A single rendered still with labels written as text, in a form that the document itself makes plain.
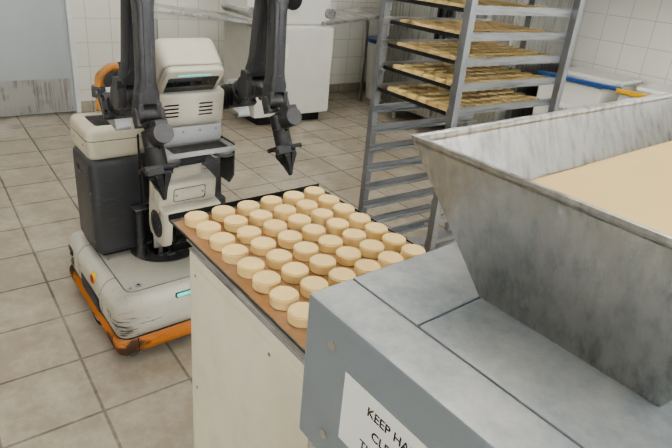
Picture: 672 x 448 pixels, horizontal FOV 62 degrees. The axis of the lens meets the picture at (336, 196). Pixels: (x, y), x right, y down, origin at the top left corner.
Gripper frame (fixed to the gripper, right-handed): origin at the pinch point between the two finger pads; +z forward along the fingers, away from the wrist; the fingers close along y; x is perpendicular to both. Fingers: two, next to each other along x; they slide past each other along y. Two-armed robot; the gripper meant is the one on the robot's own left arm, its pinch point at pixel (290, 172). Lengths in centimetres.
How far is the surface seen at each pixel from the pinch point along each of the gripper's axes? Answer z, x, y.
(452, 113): -9, -24, 58
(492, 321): 20, -128, -63
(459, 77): -20, -30, 58
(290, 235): 15, -61, -41
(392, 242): 21, -73, -24
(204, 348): 36, -38, -55
